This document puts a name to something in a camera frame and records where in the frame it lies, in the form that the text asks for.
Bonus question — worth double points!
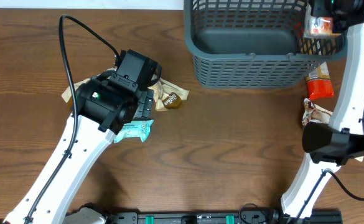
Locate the colourful tissue multipack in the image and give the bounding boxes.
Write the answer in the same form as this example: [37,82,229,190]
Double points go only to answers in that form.
[303,4,340,39]

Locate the dark grey plastic basket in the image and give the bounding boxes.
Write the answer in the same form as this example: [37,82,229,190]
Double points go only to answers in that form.
[184,0,347,89]

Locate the beige cookie bag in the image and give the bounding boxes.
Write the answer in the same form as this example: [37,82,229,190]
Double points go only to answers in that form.
[149,78,190,111]
[61,67,117,105]
[302,98,364,166]

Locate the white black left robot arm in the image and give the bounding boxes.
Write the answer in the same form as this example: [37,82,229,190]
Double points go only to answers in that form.
[2,50,162,223]

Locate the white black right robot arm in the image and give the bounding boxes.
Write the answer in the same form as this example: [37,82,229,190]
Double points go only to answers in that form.
[268,1,364,223]

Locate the light blue snack packet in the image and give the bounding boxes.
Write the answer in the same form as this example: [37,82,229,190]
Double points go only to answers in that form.
[114,119,154,143]

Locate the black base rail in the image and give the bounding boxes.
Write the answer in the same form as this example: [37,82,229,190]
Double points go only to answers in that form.
[62,202,344,224]

